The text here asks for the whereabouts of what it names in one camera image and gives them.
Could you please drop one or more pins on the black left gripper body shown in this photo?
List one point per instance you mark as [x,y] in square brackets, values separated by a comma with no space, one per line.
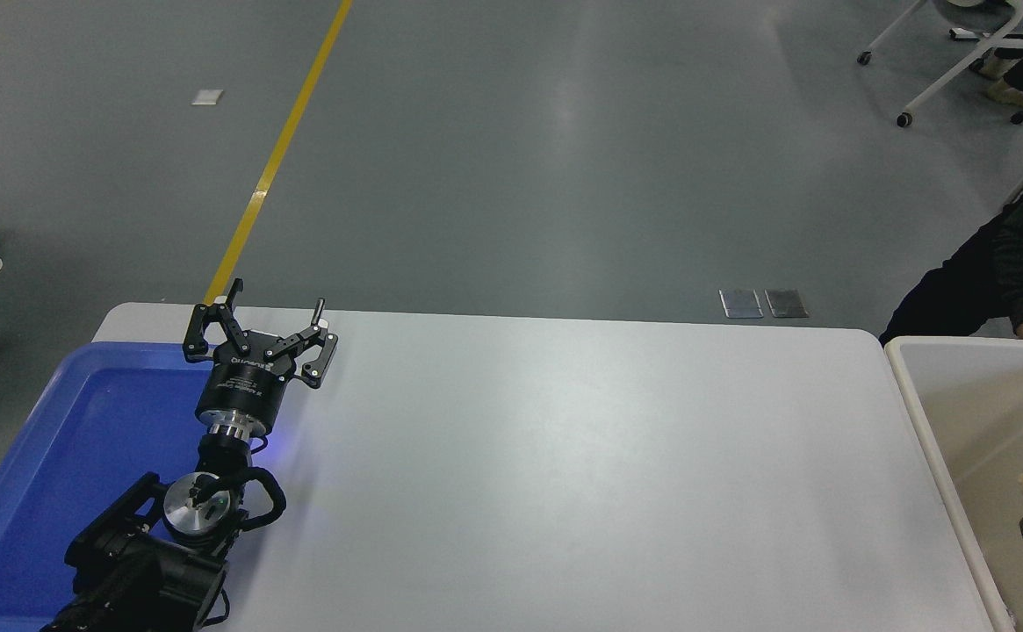
[243,391]

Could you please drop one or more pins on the metal floor plate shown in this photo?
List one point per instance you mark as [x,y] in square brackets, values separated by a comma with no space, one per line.
[741,304]
[786,304]

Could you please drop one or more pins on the blue plastic tray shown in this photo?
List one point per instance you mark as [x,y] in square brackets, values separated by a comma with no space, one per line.
[63,456]

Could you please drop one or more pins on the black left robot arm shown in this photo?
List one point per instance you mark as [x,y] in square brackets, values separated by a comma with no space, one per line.
[138,562]

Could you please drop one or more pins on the white wheeled office chair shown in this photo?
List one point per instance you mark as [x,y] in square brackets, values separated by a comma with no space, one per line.
[972,5]

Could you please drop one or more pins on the yellow floor tape line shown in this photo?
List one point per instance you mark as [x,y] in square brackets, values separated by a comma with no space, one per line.
[278,149]

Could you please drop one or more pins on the large pale bin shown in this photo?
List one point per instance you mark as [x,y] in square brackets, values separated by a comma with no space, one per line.
[976,421]

